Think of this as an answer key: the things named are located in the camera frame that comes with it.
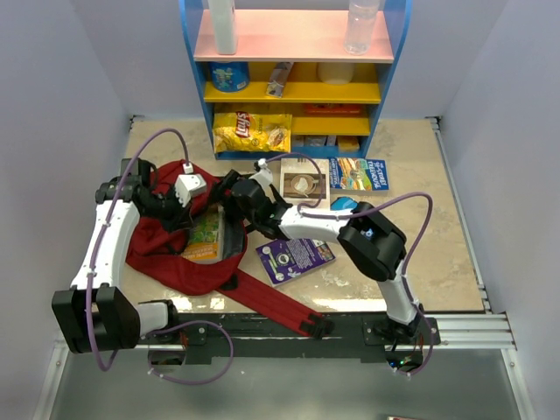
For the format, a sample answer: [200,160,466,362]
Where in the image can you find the red backpack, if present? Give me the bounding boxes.
[126,160,334,339]

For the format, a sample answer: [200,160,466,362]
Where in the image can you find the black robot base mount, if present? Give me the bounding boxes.
[136,312,417,365]

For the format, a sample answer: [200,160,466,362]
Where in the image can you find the orange Treehouse book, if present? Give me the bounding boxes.
[181,205,225,264]

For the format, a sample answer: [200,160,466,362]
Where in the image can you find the white small carton boxes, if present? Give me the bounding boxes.
[291,135,337,147]

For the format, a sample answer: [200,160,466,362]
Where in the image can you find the brown wrapped snack bar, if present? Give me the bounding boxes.
[265,62,294,98]

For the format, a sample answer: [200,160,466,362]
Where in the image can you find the yellow small box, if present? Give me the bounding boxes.
[337,136,361,153]

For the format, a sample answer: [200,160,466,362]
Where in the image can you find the clear plastic water bottle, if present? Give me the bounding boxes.
[344,0,381,55]

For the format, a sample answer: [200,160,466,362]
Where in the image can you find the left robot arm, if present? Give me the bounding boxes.
[52,158,207,354]

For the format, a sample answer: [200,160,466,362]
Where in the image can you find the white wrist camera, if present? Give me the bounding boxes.
[249,158,274,188]
[174,163,207,207]

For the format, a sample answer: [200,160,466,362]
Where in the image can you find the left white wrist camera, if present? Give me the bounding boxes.
[174,163,207,207]

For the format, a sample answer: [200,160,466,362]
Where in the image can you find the white coffee cover book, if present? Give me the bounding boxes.
[279,157,331,209]

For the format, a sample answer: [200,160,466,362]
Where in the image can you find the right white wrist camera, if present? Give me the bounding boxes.
[249,158,274,188]

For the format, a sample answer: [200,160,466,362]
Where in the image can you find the blue snack canister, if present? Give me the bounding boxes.
[208,61,250,93]

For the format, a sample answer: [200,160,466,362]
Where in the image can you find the blue Treehouse book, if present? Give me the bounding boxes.
[329,157,389,193]

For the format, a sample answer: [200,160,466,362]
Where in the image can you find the blue pencil case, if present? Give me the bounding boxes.
[330,197,358,211]

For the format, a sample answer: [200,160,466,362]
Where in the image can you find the blue shelf unit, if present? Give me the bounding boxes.
[178,1,413,158]

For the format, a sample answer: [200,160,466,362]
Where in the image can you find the purple book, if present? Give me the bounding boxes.
[256,239,335,287]

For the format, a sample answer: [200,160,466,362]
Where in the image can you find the cream white jar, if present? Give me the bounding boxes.
[317,62,355,86]

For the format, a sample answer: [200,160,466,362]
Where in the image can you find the yellow Lays chips bag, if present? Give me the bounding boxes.
[213,111,292,153]

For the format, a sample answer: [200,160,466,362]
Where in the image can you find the white tall bottle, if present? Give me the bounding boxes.
[208,0,238,55]

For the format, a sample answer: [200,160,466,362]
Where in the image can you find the red flat snack box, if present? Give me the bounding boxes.
[303,103,363,116]

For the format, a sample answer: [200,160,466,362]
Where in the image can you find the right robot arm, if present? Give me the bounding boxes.
[210,169,421,344]

